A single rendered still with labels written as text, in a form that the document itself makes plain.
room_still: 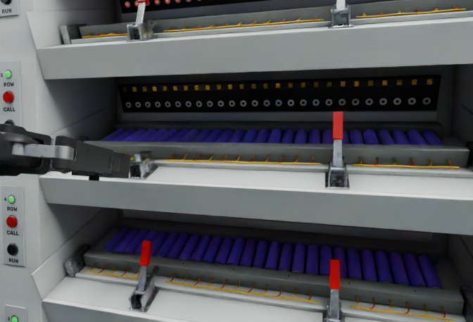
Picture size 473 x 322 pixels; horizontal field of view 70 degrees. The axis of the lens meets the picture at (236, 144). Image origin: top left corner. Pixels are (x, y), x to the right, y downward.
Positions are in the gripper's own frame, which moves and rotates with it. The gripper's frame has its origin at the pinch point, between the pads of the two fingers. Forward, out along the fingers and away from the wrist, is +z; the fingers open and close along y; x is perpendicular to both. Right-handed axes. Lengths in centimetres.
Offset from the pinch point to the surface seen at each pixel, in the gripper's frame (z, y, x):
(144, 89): 19.5, -7.1, 15.2
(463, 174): 10.9, 41.0, 1.1
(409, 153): 12.7, 35.6, 3.6
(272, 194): 7.3, 19.0, -2.5
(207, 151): 12.4, 8.4, 3.2
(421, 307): 16.6, 37.7, -16.0
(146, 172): 8.5, 1.0, -0.4
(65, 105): 10.5, -16.0, 10.0
